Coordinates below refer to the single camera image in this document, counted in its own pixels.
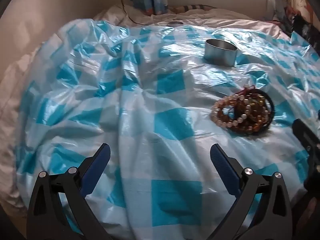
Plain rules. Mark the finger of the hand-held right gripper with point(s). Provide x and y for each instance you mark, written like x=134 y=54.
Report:
x=306 y=137

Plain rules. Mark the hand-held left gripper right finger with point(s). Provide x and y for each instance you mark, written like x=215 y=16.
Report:
x=222 y=162

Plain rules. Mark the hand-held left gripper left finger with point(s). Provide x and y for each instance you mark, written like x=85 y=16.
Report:
x=98 y=161

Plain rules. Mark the round metal tin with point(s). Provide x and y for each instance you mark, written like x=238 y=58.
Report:
x=220 y=53

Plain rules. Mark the blue checkered plastic sheet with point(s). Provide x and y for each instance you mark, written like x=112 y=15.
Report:
x=140 y=100

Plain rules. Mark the printed blanket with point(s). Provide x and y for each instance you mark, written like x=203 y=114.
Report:
x=287 y=12

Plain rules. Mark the round metal tin lid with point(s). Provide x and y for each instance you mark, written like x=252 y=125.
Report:
x=175 y=23

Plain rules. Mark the white duvet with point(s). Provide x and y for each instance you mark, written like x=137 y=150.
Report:
x=220 y=15

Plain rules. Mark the striped pillow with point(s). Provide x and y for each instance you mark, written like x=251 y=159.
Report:
x=192 y=7

